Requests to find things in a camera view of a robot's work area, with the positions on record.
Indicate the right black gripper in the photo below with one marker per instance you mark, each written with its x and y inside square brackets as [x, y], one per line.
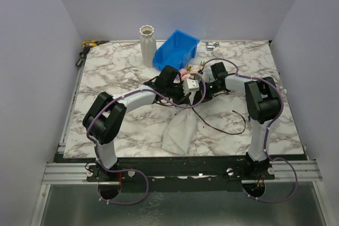
[201, 96]

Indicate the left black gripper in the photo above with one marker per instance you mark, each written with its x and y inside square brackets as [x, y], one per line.
[183, 99]

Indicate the flower bouquet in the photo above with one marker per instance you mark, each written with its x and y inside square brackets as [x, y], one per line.
[180, 131]

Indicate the blue plastic bin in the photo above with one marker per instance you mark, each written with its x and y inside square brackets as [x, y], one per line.
[176, 51]

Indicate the white ribbed ceramic vase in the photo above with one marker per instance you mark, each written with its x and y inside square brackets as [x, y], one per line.
[148, 44]

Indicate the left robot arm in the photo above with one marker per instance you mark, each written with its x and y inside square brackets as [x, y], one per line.
[104, 118]

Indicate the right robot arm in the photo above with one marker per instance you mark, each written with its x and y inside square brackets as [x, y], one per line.
[264, 105]

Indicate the small white cylinder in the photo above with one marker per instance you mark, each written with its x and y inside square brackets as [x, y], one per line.
[217, 51]

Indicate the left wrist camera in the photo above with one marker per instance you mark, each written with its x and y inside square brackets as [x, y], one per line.
[190, 86]

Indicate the metal bracket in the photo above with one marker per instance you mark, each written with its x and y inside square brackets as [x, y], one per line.
[210, 46]

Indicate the yellow handled pliers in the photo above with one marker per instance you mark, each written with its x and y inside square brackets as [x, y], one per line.
[92, 43]

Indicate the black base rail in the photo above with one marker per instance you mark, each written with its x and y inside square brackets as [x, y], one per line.
[173, 174]

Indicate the aluminium frame rail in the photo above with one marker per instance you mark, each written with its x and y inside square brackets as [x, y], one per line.
[65, 174]

